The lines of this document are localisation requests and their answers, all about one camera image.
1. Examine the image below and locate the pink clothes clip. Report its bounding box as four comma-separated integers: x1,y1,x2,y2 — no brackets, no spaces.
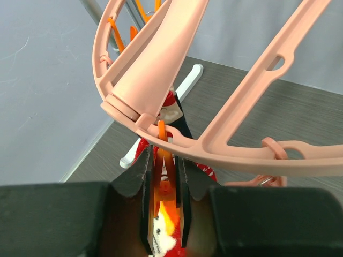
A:
225,175,287,187

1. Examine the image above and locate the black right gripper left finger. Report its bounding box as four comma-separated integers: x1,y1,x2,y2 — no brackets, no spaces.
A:
1,147,154,256

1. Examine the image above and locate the white metal clothes rack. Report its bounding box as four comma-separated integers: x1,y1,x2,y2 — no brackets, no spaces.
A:
81,1,204,169

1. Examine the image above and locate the pink round clip hanger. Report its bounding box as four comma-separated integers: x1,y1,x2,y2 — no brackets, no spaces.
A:
92,1,342,177

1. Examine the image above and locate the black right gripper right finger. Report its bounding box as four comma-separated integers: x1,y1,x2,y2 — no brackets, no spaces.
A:
175,157,342,256

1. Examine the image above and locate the navy blue sock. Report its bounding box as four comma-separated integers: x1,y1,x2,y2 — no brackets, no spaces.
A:
169,86,193,139

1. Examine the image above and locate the red christmas sock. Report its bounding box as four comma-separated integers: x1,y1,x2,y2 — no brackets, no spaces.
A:
156,91,182,124
133,138,218,257

